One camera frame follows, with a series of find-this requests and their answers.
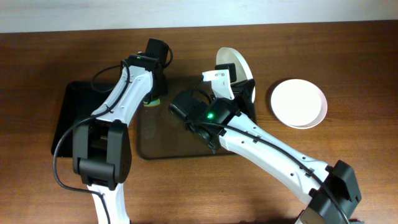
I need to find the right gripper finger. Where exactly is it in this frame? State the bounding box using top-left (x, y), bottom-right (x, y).
top-left (215, 63), bottom-right (237, 83)
top-left (231, 79), bottom-right (257, 123)

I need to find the white plate top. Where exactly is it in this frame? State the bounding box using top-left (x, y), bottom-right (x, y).
top-left (212, 47), bottom-right (253, 100)

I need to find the white plate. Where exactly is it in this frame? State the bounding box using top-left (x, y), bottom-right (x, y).
top-left (212, 47), bottom-right (253, 100)
top-left (270, 79), bottom-right (328, 129)

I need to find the green yellow sponge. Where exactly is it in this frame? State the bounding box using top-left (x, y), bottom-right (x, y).
top-left (143, 98), bottom-right (160, 107)

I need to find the white plate bottom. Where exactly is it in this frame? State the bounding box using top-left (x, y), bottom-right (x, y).
top-left (270, 79), bottom-right (328, 129)

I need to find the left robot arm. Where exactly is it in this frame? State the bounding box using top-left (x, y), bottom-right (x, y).
top-left (73, 39), bottom-right (172, 223)

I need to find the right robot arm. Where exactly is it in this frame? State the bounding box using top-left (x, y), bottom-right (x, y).
top-left (169, 63), bottom-right (362, 223)

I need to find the brown serving tray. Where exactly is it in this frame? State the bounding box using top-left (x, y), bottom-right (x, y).
top-left (136, 77), bottom-right (230, 160)

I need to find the black rectangular tray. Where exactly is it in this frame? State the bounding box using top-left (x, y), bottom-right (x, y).
top-left (51, 81), bottom-right (110, 154)

